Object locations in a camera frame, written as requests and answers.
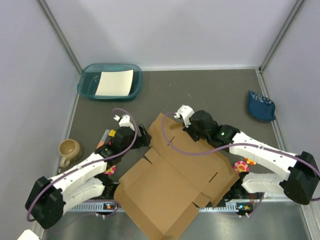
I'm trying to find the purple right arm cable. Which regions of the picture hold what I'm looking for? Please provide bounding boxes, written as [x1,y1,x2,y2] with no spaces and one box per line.
[161,111,320,203]

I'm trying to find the orange flower toy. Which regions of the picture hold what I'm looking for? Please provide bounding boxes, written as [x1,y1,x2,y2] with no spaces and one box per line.
[244,158,257,166]

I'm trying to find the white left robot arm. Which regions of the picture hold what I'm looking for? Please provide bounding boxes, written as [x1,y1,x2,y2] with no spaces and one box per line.
[25,113,151,229]

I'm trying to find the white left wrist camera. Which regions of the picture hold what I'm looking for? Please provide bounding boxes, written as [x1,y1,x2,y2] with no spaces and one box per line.
[113,114,135,131]

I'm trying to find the blue leaf-shaped dish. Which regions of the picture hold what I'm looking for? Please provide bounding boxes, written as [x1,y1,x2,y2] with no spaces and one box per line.
[246,90,276,122]

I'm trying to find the white paper sheet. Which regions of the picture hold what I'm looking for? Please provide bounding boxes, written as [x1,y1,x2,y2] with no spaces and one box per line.
[95,69,134,97]

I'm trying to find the teal plastic tub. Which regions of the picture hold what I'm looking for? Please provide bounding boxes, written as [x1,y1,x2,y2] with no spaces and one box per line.
[77,63,143,102]

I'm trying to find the pink flower toy right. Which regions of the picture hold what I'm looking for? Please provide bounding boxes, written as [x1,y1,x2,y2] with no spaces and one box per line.
[233,160,250,173]

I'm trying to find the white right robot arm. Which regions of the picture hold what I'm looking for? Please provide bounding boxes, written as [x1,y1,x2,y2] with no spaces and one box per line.
[174,105,320,205]

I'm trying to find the grey slotted cable duct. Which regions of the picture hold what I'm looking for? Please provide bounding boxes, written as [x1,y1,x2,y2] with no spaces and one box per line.
[69,201,253,213]

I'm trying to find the pink flower toy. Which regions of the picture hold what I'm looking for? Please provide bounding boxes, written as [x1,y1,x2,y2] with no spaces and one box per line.
[233,160,250,173]
[104,165,116,176]

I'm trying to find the brown cardboard box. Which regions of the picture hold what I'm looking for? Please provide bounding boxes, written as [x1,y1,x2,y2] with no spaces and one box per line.
[114,113,239,240]

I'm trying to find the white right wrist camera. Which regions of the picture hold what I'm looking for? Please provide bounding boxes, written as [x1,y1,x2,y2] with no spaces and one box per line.
[174,105,195,128]

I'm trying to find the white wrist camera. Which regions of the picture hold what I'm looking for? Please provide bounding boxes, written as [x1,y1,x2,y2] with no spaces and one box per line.
[113,114,135,131]
[174,105,195,128]

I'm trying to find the pink flower toy left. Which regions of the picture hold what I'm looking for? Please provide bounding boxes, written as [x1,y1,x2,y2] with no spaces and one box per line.
[104,165,116,176]

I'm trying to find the pink and black marker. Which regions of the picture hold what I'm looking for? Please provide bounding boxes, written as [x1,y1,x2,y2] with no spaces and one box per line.
[96,129,110,149]

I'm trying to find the yellow bone-shaped sponge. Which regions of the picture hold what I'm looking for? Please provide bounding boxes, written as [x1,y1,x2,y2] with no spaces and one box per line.
[108,129,116,138]

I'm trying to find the beige ceramic mug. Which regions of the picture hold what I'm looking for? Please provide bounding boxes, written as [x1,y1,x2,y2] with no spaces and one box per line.
[58,139,83,168]

